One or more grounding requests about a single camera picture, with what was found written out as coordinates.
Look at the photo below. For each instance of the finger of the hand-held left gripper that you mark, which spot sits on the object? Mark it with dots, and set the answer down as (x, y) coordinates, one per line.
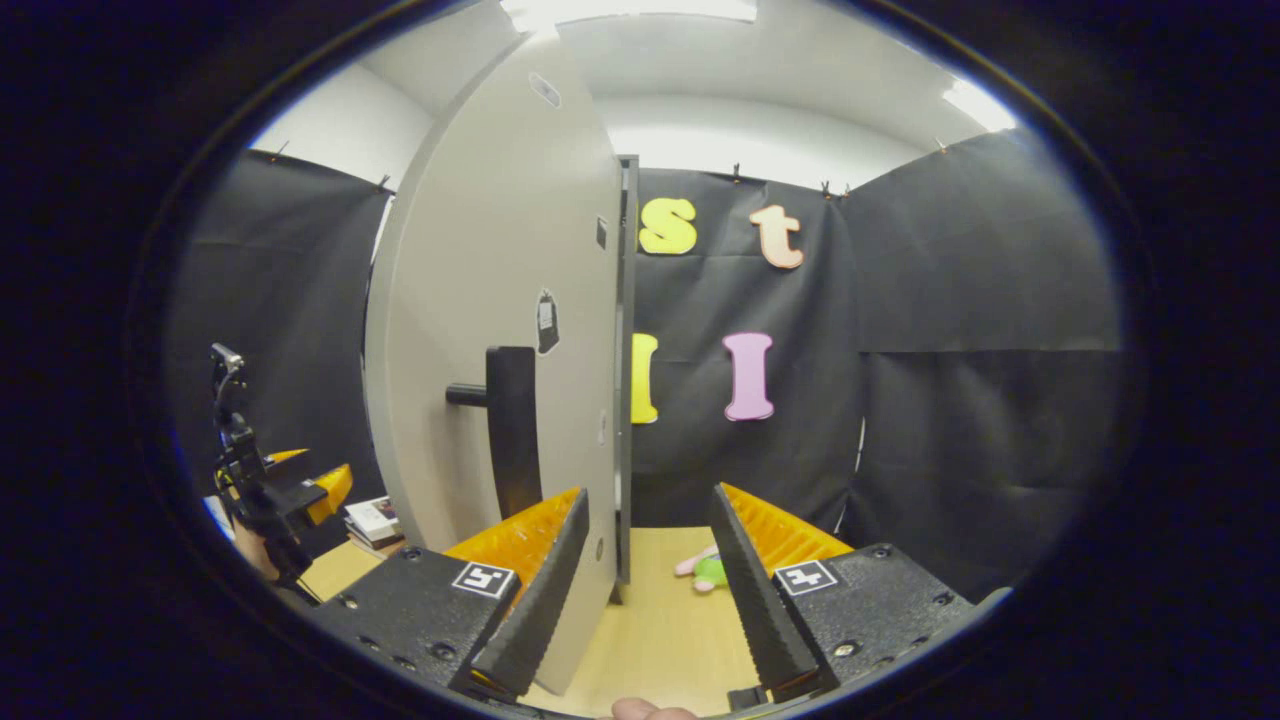
(330, 492)
(285, 456)

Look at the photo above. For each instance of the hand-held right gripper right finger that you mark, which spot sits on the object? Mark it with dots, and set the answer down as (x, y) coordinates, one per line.
(765, 610)

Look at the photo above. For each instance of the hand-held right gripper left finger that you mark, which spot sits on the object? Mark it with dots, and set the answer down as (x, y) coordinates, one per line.
(535, 610)

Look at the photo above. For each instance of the beige cabinet door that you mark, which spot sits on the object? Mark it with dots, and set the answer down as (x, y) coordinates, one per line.
(480, 250)

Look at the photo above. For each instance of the dark book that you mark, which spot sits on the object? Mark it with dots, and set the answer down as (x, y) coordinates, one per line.
(368, 545)

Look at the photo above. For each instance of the green plush toy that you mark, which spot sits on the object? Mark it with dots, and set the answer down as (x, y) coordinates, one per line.
(710, 572)

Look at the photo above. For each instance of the black backdrop cloth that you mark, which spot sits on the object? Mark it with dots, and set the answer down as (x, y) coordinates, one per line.
(950, 350)

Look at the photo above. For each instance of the small ceiling light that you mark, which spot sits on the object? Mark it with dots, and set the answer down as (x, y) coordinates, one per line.
(978, 105)

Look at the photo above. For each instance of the long ceiling light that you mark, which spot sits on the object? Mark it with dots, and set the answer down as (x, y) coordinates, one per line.
(640, 10)

